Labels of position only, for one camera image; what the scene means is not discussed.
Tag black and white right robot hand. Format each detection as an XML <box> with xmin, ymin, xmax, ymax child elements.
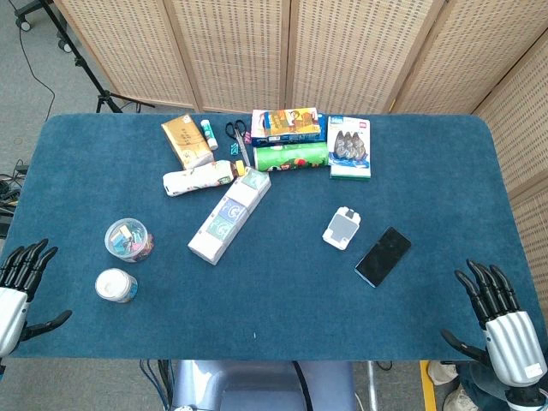
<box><xmin>440</xmin><ymin>259</ymin><xmax>548</xmax><ymax>389</ymax></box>

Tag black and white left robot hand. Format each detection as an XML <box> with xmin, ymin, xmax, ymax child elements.
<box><xmin>0</xmin><ymin>238</ymin><xmax>73</xmax><ymax>359</ymax></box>

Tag black smartphone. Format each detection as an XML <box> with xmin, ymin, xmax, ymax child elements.
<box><xmin>354</xmin><ymin>226</ymin><xmax>413</xmax><ymax>289</ymax></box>

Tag black tripod stand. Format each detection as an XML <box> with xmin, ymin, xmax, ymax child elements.
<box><xmin>38</xmin><ymin>0</ymin><xmax>156</xmax><ymax>114</ymax></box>

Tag black wheeled stand base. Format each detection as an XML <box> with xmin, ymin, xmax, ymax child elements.
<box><xmin>12</xmin><ymin>0</ymin><xmax>74</xmax><ymax>53</ymax></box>

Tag white sneaker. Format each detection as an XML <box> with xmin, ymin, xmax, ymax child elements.
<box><xmin>443</xmin><ymin>387</ymin><xmax>474</xmax><ymax>411</ymax></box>
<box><xmin>427</xmin><ymin>361</ymin><xmax>459</xmax><ymax>386</ymax></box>

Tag white lidded jar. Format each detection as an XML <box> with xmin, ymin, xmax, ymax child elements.
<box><xmin>94</xmin><ymin>267</ymin><xmax>139</xmax><ymax>304</ymax></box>

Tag clear jar of binder clips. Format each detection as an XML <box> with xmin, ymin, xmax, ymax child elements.
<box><xmin>104</xmin><ymin>217</ymin><xmax>156</xmax><ymax>263</ymax></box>

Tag metal table leg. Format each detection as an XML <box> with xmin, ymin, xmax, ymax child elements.
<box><xmin>366</xmin><ymin>360</ymin><xmax>380</xmax><ymax>411</ymax></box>

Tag white floral fabric pouch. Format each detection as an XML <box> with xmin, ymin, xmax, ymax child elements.
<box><xmin>162</xmin><ymin>161</ymin><xmax>226</xmax><ymax>198</ymax></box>

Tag long white box blue squares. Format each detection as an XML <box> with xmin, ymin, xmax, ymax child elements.
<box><xmin>187</xmin><ymin>166</ymin><xmax>272</xmax><ymax>266</ymax></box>

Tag gold tissue pack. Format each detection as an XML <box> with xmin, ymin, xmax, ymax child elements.
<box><xmin>160</xmin><ymin>112</ymin><xmax>215</xmax><ymax>170</ymax></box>

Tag blue table mat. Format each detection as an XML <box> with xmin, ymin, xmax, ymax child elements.
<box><xmin>0</xmin><ymin>112</ymin><xmax>541</xmax><ymax>361</ymax></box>

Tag tea bottle with yellow cap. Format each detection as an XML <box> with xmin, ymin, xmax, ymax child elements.
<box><xmin>213</xmin><ymin>158</ymin><xmax>251</xmax><ymax>188</ymax></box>

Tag white glue stick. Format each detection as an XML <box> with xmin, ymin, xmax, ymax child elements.
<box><xmin>200</xmin><ymin>119</ymin><xmax>219</xmax><ymax>152</ymax></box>

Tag blue-grey robot torso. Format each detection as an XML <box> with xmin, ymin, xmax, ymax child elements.
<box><xmin>170</xmin><ymin>359</ymin><xmax>359</xmax><ymax>411</ymax></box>

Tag correction tape blister pack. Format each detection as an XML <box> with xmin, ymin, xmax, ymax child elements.
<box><xmin>326</xmin><ymin>115</ymin><xmax>372</xmax><ymax>170</ymax></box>

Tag green cartoon cylinder case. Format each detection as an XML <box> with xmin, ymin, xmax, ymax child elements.
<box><xmin>253</xmin><ymin>143</ymin><xmax>330</xmax><ymax>173</ymax></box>

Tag blue flat box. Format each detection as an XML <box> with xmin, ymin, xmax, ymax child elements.
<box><xmin>251</xmin><ymin>114</ymin><xmax>327</xmax><ymax>149</ymax></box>

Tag colourful cartoon picture box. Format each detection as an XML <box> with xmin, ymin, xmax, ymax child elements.
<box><xmin>250</xmin><ymin>107</ymin><xmax>322</xmax><ymax>139</ymax></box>

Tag woven wooden folding screen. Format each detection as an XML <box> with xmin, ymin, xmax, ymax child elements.
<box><xmin>53</xmin><ymin>0</ymin><xmax>548</xmax><ymax>386</ymax></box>

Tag black cable pile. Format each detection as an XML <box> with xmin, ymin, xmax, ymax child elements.
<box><xmin>0</xmin><ymin>158</ymin><xmax>29</xmax><ymax>241</ymax></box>

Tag blue cable bundle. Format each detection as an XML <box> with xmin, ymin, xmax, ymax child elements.
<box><xmin>139</xmin><ymin>359</ymin><xmax>175</xmax><ymax>411</ymax></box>

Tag thick black torso cable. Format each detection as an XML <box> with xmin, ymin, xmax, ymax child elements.
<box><xmin>292</xmin><ymin>360</ymin><xmax>313</xmax><ymax>411</ymax></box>

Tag thin black floor cable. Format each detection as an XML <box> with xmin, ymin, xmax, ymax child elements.
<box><xmin>18</xmin><ymin>25</ymin><xmax>57</xmax><ymax>110</ymax></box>

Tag black handled scissors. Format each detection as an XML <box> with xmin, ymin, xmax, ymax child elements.
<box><xmin>224</xmin><ymin>120</ymin><xmax>252</xmax><ymax>168</ymax></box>

